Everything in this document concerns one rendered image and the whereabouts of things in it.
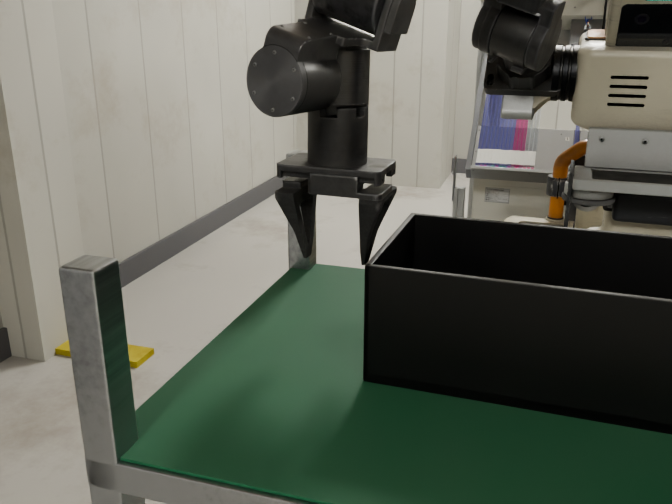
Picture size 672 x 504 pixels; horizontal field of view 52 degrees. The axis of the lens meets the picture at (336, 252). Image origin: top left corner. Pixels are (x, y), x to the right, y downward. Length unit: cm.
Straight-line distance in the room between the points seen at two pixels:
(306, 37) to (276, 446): 32
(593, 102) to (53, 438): 188
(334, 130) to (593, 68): 57
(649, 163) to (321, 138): 62
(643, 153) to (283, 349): 66
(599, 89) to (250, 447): 79
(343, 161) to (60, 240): 229
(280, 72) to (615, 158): 67
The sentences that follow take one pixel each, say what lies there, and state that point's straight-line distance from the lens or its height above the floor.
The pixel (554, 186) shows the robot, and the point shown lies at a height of 90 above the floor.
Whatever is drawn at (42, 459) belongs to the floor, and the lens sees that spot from 232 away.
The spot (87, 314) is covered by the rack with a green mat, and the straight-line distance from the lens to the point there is 50.
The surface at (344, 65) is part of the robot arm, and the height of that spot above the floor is 122.
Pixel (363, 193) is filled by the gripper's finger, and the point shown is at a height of 111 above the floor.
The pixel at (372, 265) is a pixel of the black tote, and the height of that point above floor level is 106.
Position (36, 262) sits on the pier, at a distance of 277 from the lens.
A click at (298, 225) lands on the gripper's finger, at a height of 107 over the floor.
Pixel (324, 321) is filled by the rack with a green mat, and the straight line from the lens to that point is 74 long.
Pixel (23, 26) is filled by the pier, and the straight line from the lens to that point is 270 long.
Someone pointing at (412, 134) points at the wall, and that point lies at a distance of 526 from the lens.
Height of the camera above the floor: 126
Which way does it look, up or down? 19 degrees down
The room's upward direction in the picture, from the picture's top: straight up
